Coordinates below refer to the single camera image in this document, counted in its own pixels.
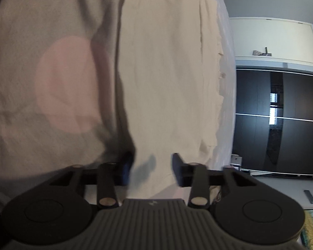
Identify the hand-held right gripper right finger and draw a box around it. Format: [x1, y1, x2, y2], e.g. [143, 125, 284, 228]
[172, 153, 255, 209]

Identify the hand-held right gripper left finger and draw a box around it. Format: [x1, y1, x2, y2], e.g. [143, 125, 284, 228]
[49, 151, 134, 209]

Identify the white t-shirt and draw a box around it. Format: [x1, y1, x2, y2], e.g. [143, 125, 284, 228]
[115, 0, 225, 200]

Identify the bed with pink dotted sheet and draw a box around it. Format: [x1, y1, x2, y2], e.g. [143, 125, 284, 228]
[0, 0, 238, 209]

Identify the dark sliding wardrobe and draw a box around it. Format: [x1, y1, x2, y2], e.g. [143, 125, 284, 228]
[232, 68, 313, 176]

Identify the white door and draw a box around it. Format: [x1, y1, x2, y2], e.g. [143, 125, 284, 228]
[229, 17, 313, 65]

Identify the metal door handle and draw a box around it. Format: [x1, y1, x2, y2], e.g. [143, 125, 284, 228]
[252, 46, 272, 57]

